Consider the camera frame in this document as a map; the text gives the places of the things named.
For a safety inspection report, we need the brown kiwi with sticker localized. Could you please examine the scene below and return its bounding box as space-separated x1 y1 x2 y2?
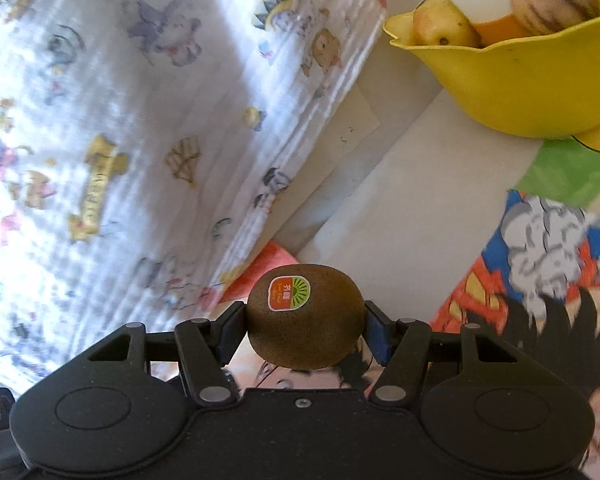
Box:
246 263 365 370

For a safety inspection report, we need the small orange kumquat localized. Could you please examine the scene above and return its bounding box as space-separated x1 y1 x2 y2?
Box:
471 14 531 48

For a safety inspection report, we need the straw hat anime drawing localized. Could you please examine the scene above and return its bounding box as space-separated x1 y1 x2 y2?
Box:
432 136 600 479

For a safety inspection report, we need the white printed cartoon cloth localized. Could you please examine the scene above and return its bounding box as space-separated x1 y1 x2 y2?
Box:
0 0 386 394

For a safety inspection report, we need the yellow plastic bowl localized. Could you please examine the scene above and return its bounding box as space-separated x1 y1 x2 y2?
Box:
382 13 600 139

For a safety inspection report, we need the pale apple in bowl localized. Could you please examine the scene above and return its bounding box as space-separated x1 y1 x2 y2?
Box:
412 0 482 48

